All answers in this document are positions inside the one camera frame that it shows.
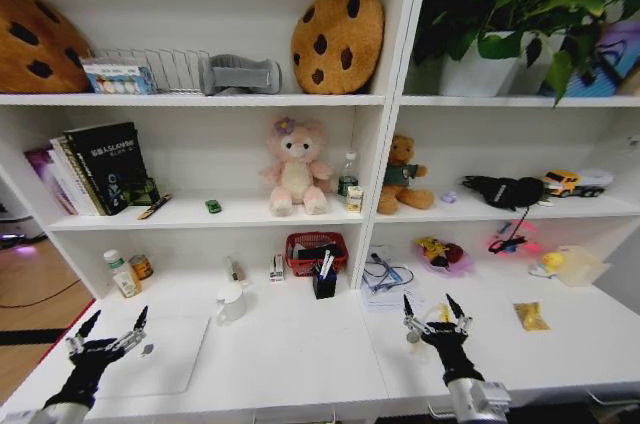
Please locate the large cookie-shaped plush cushion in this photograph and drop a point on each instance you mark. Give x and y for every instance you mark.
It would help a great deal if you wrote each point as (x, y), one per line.
(35, 39)

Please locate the white laptop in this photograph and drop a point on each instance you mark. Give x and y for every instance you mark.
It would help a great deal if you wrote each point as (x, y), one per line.
(165, 354)

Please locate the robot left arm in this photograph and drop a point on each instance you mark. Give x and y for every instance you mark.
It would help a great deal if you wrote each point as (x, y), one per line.
(60, 415)

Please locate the translucent plastic bag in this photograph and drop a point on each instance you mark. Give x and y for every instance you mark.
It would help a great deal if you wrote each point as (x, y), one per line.
(582, 266)

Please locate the black pen holder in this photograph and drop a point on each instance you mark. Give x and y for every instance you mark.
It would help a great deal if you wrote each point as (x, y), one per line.
(325, 284)

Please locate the red plastic basket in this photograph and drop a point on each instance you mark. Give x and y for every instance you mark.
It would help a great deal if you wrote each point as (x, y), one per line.
(300, 256)

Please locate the white mug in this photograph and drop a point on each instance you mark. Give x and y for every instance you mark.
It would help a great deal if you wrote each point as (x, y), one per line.
(232, 304)

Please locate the yellow and black utility knife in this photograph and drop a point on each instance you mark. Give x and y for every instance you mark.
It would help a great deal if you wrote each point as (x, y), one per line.
(154, 207)

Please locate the small orange tin can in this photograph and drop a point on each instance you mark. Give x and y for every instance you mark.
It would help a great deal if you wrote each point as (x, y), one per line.
(141, 266)

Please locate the purple book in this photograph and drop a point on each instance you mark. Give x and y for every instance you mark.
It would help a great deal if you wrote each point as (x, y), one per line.
(45, 171)

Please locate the small yellow drink carton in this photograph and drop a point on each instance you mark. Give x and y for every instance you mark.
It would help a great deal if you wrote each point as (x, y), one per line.
(354, 199)

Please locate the white medicine bottle green cap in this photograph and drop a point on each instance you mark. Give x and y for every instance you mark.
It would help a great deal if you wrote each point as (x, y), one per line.
(122, 274)

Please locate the white book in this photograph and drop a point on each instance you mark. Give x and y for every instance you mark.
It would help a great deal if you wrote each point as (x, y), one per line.
(70, 179)

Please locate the small purple object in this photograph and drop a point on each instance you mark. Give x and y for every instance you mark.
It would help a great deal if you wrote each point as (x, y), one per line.
(449, 196)

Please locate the round cookie-shaped plush cushion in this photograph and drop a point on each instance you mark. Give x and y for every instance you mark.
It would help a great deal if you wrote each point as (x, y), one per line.
(337, 39)

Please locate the grey fabric eye mask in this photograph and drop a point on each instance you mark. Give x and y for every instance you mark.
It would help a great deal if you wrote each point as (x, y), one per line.
(240, 75)

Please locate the black hardcover book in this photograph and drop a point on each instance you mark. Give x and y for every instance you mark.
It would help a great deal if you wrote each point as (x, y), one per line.
(107, 164)

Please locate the small white box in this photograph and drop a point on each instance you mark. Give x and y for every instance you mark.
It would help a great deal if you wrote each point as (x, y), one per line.
(277, 268)

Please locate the white bookshelf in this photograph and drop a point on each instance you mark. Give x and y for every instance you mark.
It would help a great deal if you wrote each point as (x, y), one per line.
(380, 144)

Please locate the white plant pot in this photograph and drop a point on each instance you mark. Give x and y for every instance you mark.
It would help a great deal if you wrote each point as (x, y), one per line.
(480, 71)

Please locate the small green toy car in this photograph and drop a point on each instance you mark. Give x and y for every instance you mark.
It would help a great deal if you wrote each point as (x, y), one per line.
(213, 206)

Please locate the white paper sheet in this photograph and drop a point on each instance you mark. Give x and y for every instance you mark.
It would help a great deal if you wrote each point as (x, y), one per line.
(380, 296)

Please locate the yellow toy truck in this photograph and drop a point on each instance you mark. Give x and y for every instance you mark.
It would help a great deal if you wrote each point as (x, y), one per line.
(562, 181)

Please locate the yellow snack packet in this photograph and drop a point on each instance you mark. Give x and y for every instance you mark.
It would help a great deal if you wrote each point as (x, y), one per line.
(531, 316)

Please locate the yellow plush toy bouquet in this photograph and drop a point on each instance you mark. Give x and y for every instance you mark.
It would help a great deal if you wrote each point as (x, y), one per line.
(442, 254)

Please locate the yellow rubber duck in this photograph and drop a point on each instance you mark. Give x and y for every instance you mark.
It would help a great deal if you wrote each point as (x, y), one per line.
(550, 263)

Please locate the yellow and clear plastic item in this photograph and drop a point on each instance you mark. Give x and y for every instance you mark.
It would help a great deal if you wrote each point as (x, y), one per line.
(440, 314)

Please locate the green camouflage toy tank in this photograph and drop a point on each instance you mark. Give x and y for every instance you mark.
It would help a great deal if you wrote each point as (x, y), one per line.
(142, 191)

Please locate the pink plush toy with flower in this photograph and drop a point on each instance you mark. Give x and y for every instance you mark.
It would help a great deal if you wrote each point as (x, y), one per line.
(297, 169)

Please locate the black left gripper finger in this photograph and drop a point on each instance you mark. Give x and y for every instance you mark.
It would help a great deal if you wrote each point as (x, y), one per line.
(89, 325)
(140, 324)

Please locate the blue and purple gift bag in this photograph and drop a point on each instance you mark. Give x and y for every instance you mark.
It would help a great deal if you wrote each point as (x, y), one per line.
(617, 51)

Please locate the clear water bottle green label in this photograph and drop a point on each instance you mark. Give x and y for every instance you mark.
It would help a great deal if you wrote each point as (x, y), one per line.
(348, 174)

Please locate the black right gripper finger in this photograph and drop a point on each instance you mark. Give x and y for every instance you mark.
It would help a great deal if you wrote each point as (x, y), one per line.
(456, 308)
(409, 308)

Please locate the blue box of coloured items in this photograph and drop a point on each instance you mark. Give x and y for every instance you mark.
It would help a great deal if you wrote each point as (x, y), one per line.
(117, 76)

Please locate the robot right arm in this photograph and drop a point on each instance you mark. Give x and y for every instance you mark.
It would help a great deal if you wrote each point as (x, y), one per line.
(472, 401)

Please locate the brown teddy bear green shirt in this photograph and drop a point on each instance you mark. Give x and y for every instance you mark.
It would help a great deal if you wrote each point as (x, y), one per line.
(402, 176)

